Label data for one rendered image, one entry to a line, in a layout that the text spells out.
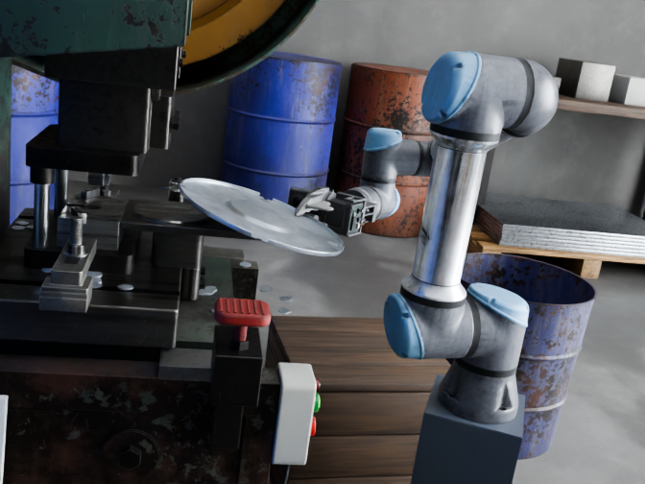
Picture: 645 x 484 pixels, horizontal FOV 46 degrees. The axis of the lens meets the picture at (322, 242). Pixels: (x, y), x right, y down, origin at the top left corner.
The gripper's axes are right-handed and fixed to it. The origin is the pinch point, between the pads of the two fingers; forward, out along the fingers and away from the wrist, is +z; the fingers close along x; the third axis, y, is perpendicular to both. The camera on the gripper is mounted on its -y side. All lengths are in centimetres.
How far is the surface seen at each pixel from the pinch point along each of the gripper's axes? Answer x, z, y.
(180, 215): -0.6, 22.4, -8.2
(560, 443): 72, -103, 42
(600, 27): -68, -383, -26
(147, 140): -12.7, 30.2, -9.8
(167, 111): -17.1, 27.2, -9.1
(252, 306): 2.8, 40.0, 18.5
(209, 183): -4.0, 10.2, -12.3
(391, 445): 56, -36, 14
